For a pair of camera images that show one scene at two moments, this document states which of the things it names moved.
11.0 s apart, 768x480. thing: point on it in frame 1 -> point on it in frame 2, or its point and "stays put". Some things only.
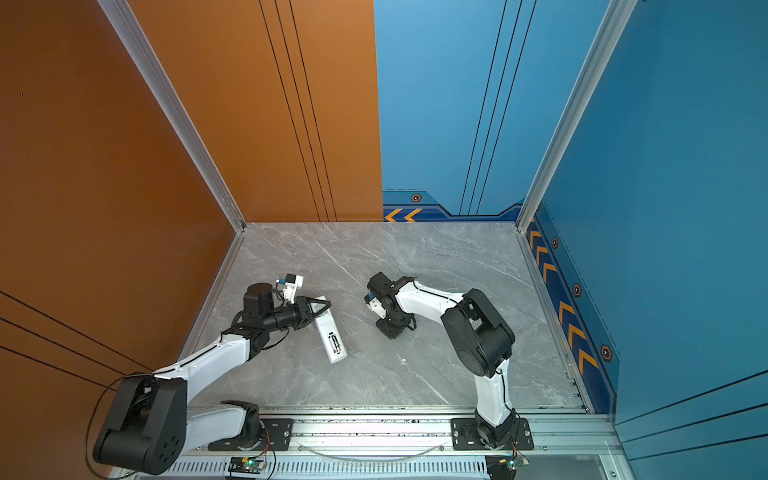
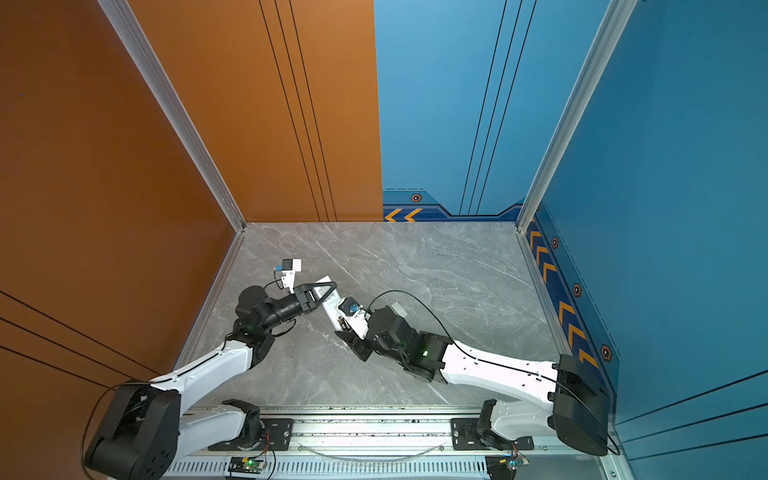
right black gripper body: x=398 y=316 -> x=379 y=348
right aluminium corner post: x=608 y=35 stays put
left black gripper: x=304 y=311 -> x=308 y=300
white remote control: x=330 y=333 -> x=331 y=304
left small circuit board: x=246 y=465 stays put
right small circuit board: x=503 y=467 stays put
